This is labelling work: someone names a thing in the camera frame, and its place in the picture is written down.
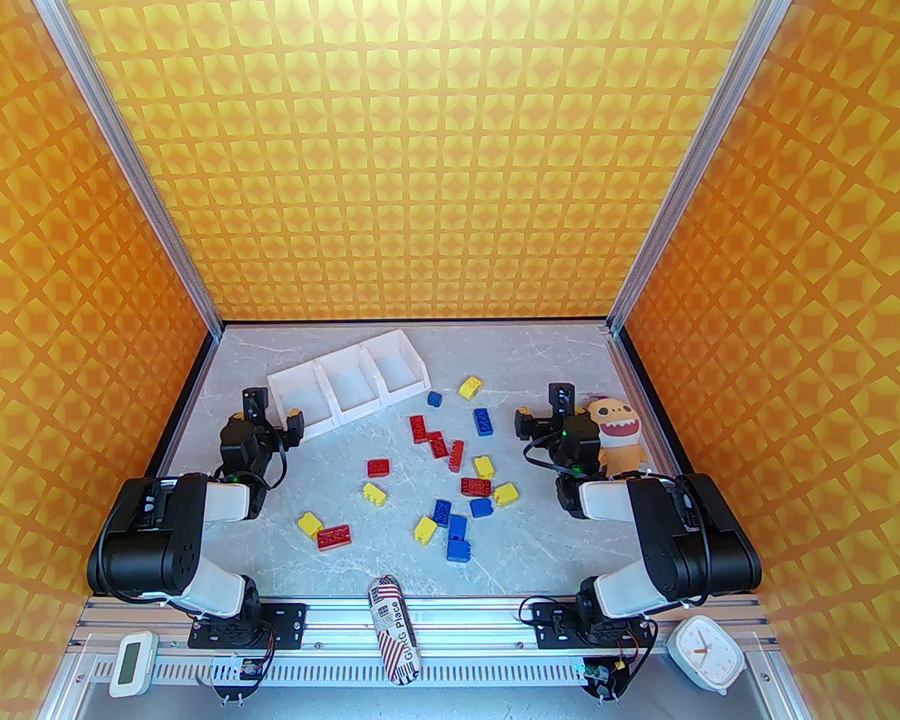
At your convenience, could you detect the orange shark plush toy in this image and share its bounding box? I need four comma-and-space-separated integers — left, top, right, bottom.
585, 394, 650, 478

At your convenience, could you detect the rolled printed striped pouch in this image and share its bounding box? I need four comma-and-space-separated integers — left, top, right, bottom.
367, 574, 422, 686

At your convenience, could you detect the aluminium corner post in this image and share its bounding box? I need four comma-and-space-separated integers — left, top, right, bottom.
606, 0, 796, 335
7, 0, 224, 337

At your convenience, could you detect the white slotted cable duct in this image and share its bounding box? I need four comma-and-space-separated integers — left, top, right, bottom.
90, 653, 785, 692

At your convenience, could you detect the aluminium front rail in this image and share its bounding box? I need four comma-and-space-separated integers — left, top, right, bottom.
67, 593, 777, 658

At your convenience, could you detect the white digital timer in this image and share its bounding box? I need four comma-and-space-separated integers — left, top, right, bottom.
110, 631, 158, 698

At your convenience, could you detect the white analog clock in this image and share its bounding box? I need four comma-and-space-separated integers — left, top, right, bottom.
667, 616, 749, 697

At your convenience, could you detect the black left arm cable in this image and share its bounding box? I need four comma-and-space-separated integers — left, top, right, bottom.
210, 432, 290, 494

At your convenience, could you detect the black table edge strip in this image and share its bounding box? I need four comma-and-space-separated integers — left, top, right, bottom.
616, 325, 691, 478
144, 331, 222, 482

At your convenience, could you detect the small circuit board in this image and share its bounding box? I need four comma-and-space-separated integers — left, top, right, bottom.
581, 658, 631, 703
225, 657, 267, 703

